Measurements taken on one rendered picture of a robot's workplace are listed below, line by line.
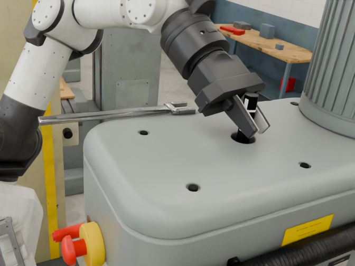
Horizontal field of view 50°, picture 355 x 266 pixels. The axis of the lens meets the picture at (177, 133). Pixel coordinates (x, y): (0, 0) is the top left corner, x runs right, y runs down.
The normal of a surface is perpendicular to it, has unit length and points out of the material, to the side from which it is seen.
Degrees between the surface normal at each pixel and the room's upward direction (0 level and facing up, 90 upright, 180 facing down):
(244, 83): 30
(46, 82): 88
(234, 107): 90
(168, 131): 0
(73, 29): 101
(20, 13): 90
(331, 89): 90
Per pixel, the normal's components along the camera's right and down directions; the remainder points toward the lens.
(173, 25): -0.48, -0.07
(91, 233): 0.24, -0.70
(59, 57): 0.70, 0.35
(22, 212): 0.64, -0.14
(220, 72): 0.41, -0.57
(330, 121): -0.74, 0.24
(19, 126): 0.52, 0.27
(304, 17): -0.88, 0.14
